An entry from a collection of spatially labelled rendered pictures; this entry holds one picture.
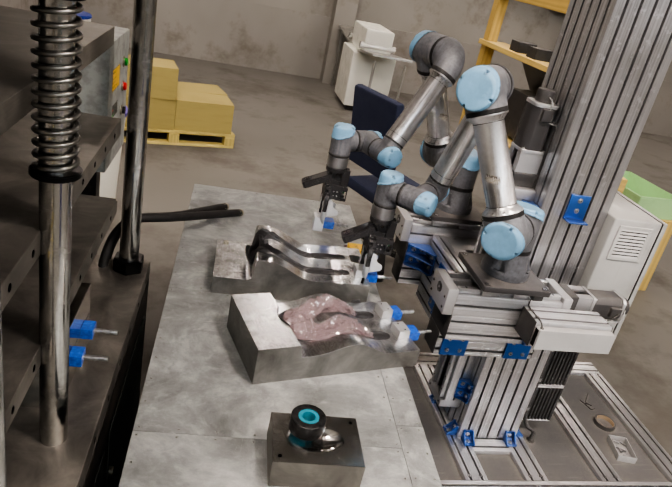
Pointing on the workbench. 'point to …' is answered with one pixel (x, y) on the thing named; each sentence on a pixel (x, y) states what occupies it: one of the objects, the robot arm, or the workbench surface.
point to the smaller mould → (314, 455)
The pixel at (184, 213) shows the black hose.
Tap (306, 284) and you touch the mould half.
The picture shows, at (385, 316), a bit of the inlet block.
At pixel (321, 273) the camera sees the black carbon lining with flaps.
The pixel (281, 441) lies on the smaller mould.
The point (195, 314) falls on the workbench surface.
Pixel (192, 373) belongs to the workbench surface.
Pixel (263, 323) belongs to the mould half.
